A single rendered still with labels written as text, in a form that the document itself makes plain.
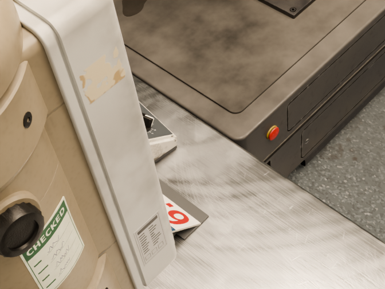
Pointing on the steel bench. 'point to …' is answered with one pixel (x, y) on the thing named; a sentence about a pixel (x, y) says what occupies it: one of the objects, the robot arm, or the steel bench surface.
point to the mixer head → (74, 154)
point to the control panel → (157, 128)
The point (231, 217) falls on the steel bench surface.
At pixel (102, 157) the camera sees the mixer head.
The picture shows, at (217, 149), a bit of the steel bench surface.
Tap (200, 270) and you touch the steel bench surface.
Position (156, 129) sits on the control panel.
